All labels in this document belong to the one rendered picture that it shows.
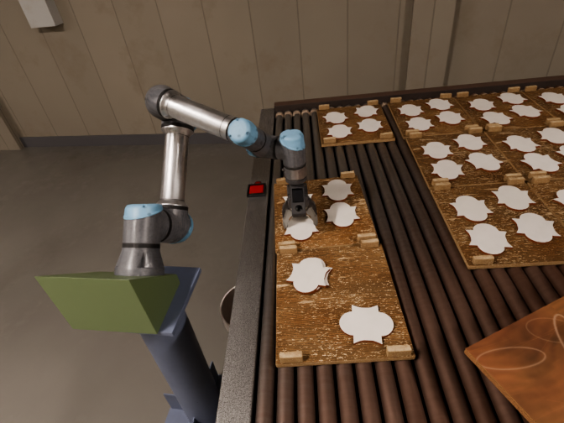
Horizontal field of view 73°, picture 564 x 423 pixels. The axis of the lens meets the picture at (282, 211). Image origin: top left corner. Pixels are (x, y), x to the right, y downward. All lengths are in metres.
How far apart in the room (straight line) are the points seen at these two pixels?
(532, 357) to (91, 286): 1.09
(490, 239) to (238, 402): 0.90
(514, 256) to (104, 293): 1.21
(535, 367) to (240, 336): 0.70
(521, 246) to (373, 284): 0.49
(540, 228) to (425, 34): 2.29
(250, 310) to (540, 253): 0.90
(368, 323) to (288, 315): 0.22
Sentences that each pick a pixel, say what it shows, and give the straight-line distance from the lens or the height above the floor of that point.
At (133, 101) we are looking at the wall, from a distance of 4.28.
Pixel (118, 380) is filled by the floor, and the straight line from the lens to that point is 2.35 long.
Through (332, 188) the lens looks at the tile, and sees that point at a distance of 1.54.
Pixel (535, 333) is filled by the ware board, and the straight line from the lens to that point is 1.06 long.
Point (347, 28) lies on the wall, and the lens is 3.51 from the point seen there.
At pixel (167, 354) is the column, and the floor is 0.64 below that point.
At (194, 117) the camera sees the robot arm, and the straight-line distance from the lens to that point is 1.23.
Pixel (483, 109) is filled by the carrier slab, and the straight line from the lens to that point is 2.23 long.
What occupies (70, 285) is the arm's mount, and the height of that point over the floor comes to 1.08.
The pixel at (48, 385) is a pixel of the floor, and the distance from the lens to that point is 2.54.
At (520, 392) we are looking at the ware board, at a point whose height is 1.04.
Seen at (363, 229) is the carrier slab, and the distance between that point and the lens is 1.36.
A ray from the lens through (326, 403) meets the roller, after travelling 1.01.
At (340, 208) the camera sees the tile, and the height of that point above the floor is 0.95.
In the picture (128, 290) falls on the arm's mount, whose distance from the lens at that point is 1.14.
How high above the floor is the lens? 1.83
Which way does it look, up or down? 38 degrees down
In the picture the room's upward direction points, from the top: 8 degrees counter-clockwise
